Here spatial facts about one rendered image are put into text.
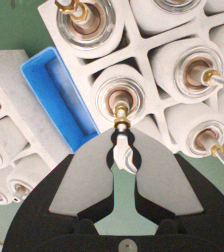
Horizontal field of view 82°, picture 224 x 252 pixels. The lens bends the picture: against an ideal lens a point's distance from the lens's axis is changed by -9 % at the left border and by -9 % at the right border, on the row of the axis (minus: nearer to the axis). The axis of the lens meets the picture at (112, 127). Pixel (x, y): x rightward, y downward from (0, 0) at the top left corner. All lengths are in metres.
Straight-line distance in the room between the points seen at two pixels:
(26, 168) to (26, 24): 0.41
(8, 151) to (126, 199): 0.62
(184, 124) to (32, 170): 0.36
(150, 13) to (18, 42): 0.43
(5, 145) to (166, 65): 0.34
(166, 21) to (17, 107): 0.34
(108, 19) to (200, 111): 0.20
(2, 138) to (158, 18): 0.36
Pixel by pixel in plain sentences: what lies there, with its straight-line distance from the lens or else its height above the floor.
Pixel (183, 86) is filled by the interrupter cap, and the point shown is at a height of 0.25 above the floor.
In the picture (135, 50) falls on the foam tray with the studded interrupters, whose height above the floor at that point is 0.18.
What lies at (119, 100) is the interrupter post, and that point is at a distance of 0.19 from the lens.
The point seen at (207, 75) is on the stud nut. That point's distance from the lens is 0.20.
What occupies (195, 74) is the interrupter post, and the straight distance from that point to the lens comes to 0.22.
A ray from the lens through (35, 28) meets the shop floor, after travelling 0.52.
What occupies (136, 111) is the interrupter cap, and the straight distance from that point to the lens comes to 0.22.
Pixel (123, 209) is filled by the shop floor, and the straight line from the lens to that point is 0.90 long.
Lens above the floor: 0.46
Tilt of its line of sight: 62 degrees down
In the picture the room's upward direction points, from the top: 176 degrees counter-clockwise
